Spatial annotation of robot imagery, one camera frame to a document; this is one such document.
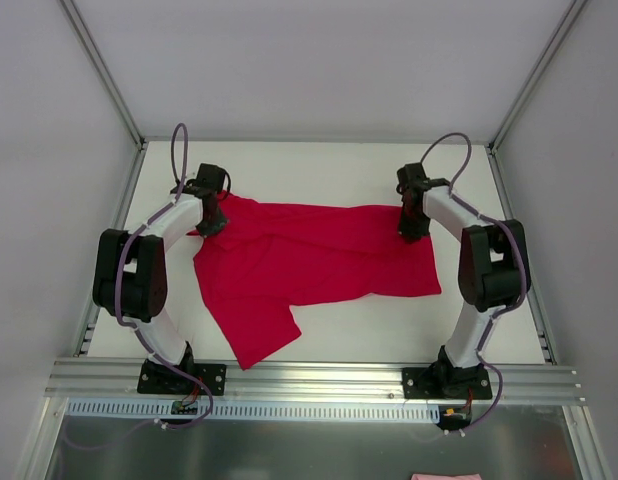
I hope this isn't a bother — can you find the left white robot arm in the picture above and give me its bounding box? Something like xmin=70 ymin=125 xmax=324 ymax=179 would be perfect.
xmin=92 ymin=192 xmax=228 ymax=393

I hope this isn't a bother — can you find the pink folded cloth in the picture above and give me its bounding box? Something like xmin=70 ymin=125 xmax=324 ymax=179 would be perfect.
xmin=410 ymin=473 xmax=482 ymax=480

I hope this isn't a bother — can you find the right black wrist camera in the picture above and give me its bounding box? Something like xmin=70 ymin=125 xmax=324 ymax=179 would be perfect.
xmin=396 ymin=162 xmax=429 ymax=195

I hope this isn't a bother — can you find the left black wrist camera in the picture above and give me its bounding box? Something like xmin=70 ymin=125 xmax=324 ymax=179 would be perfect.
xmin=194 ymin=163 xmax=232 ymax=194

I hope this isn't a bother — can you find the slotted cable duct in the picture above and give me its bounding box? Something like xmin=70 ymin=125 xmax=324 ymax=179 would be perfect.
xmin=65 ymin=398 xmax=440 ymax=425

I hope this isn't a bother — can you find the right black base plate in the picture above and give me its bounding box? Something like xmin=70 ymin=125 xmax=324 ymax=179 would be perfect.
xmin=401 ymin=364 xmax=493 ymax=400

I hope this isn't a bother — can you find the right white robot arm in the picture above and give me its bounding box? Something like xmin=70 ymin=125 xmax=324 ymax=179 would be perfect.
xmin=397 ymin=186 xmax=531 ymax=397

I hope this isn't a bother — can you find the aluminium frame post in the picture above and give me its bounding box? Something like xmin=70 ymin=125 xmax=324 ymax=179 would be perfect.
xmin=57 ymin=0 xmax=145 ymax=150
xmin=487 ymin=0 xmax=589 ymax=154

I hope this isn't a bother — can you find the red t-shirt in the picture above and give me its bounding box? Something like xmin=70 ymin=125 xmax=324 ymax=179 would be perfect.
xmin=193 ymin=195 xmax=442 ymax=370

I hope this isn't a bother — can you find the left aluminium frame post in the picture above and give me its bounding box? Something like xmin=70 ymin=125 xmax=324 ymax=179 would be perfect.
xmin=57 ymin=0 xmax=145 ymax=150

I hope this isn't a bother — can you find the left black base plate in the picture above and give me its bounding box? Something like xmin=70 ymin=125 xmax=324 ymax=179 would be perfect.
xmin=136 ymin=360 xmax=227 ymax=396

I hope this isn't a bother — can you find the right aluminium frame post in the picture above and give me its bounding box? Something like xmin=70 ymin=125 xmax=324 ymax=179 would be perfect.
xmin=487 ymin=0 xmax=589 ymax=154

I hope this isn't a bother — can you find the aluminium front rail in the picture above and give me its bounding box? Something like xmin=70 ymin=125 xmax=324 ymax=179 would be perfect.
xmin=43 ymin=357 xmax=586 ymax=406

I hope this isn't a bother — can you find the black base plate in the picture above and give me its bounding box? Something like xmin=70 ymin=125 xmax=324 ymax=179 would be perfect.
xmin=136 ymin=360 xmax=227 ymax=396
xmin=401 ymin=364 xmax=493 ymax=400

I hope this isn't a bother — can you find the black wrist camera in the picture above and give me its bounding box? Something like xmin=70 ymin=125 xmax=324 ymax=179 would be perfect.
xmin=194 ymin=163 xmax=232 ymax=194
xmin=396 ymin=162 xmax=429 ymax=195

